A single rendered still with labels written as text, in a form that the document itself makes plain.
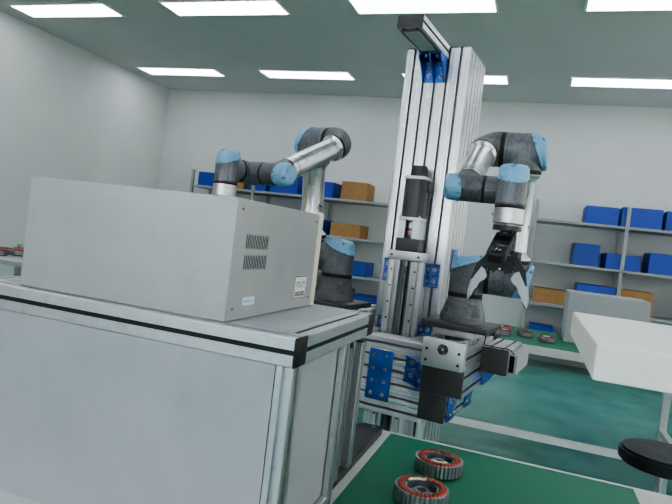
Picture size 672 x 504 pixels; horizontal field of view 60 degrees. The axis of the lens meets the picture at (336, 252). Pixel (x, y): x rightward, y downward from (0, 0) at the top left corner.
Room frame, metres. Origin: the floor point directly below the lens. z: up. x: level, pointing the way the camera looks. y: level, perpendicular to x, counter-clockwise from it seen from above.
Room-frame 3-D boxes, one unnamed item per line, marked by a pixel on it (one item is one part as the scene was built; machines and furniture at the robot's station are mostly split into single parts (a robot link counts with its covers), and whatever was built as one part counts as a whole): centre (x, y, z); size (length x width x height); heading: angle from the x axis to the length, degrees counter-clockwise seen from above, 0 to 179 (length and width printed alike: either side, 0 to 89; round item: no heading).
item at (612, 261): (6.89, -3.35, 1.37); 0.42 x 0.36 x 0.18; 163
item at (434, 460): (1.36, -0.30, 0.77); 0.11 x 0.11 x 0.04
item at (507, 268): (1.48, -0.42, 1.29); 0.09 x 0.08 x 0.12; 153
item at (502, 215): (1.47, -0.42, 1.37); 0.08 x 0.08 x 0.05
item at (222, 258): (1.18, 0.30, 1.22); 0.44 x 0.39 x 0.20; 71
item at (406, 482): (1.19, -0.23, 0.77); 0.11 x 0.11 x 0.04
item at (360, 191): (7.98, -0.20, 1.90); 0.40 x 0.36 x 0.24; 162
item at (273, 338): (1.18, 0.29, 1.09); 0.68 x 0.44 x 0.05; 71
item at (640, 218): (6.84, -3.49, 1.89); 0.42 x 0.42 x 0.23; 70
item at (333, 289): (2.21, -0.01, 1.09); 0.15 x 0.15 x 0.10
